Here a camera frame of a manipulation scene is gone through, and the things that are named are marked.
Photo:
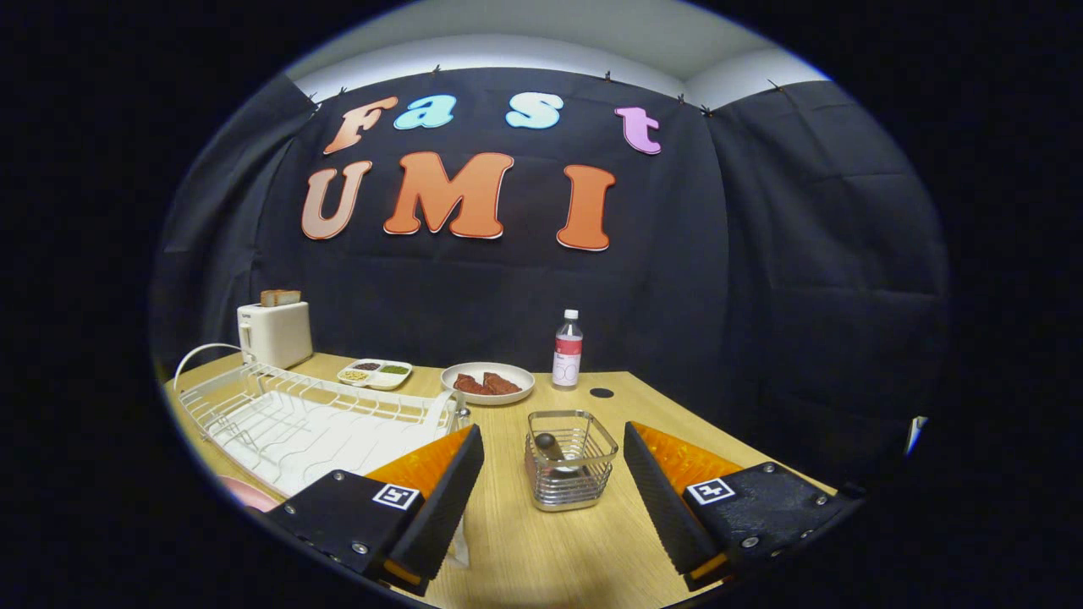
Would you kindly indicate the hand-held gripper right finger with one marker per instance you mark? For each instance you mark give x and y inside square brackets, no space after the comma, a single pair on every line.
[668,516]

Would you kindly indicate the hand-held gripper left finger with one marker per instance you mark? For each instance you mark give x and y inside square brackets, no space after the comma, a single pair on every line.
[440,507]

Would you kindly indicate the pink plate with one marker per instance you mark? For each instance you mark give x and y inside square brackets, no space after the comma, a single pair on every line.
[250,495]

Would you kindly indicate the white plate with meat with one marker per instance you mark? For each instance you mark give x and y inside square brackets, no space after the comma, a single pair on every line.
[474,367]

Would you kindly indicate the white divided dish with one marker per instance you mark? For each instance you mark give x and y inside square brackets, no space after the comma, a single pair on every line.
[372,378]

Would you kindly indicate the red meat slice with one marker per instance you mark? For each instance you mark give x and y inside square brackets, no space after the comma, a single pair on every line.
[503,385]
[468,385]

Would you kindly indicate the clear bottle with red label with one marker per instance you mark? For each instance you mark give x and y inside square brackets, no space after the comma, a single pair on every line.
[567,355]

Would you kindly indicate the black backdrop cloth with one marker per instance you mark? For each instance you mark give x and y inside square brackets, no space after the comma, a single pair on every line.
[677,296]

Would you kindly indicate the white toaster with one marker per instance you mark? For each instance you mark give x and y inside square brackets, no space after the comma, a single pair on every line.
[279,334]

